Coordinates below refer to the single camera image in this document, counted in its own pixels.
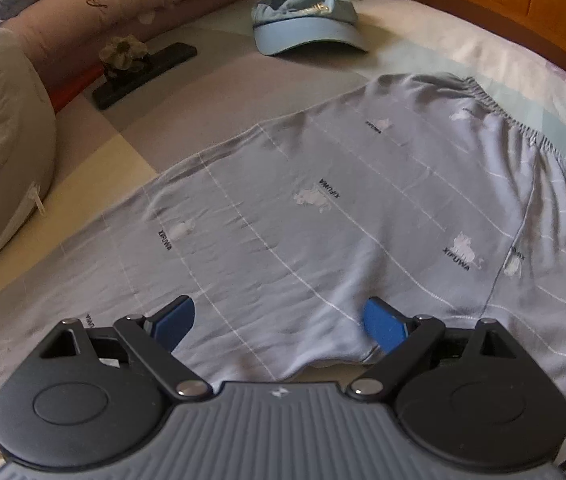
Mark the grey printed pants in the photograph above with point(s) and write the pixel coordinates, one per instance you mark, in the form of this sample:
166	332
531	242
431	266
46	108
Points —
313	235

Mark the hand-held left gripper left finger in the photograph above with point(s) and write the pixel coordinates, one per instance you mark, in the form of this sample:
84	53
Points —
175	322

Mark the blue cap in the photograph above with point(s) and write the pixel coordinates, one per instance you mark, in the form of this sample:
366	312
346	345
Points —
308	25

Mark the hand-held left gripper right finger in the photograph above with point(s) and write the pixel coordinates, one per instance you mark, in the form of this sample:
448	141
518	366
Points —
385	327

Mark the red folded blanket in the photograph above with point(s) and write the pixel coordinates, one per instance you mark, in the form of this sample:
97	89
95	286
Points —
75	87

